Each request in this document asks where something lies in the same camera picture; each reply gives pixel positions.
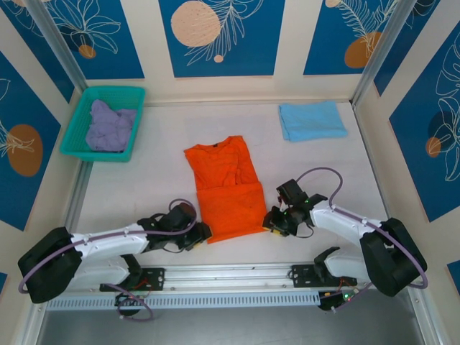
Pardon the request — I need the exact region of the orange t-shirt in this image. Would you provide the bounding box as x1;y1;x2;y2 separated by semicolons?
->
183;135;269;245

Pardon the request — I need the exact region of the teal plastic basket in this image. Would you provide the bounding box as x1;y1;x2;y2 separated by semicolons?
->
59;86;147;163

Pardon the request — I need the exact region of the light blue folded t-shirt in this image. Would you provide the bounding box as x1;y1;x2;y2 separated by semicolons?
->
278;100;349;143

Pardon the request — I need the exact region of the purple crumpled t-shirt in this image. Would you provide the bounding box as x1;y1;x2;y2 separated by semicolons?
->
85;98;138;152

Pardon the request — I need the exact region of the blue poster white leaf outline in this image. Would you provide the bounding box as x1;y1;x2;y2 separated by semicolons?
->
390;35;460;224

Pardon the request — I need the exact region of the blue poster large orange oval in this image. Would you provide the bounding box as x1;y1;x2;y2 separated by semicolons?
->
0;52;62;231

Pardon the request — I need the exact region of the blue poster peach circle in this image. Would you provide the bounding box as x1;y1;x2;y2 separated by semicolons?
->
159;0;287;78

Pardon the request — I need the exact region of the blue poster white flower outline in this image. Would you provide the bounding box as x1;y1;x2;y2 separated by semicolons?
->
46;0;145;81

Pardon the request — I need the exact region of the blue poster orange circle fern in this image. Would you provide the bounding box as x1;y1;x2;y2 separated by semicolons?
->
303;0;396;76

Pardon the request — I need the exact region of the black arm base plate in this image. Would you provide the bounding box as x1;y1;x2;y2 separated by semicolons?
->
99;267;166;293
290;264;357;288

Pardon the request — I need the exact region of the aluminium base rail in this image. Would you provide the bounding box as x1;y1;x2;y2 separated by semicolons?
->
100;264;357;292

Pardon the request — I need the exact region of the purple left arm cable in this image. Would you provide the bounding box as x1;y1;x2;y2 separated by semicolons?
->
18;198;198;294

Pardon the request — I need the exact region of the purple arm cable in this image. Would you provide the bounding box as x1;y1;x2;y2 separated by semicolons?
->
296;167;428;288
18;198;198;294

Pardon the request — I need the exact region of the grey slotted cable duct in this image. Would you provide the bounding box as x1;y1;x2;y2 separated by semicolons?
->
46;290;324;312

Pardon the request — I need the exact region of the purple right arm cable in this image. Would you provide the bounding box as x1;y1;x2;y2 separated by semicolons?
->
296;167;428;288

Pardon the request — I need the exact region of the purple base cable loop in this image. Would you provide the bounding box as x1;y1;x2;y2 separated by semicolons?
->
106;282;155;321

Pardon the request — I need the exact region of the aluminium side rail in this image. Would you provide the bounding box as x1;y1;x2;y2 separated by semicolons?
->
14;88;94;345

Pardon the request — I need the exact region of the blue wall poster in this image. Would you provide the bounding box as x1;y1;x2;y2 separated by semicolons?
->
373;0;460;96
447;260;460;285
0;0;76;104

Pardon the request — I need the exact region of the aluminium frame post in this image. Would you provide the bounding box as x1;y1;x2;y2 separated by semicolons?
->
350;0;414;107
27;0;89;91

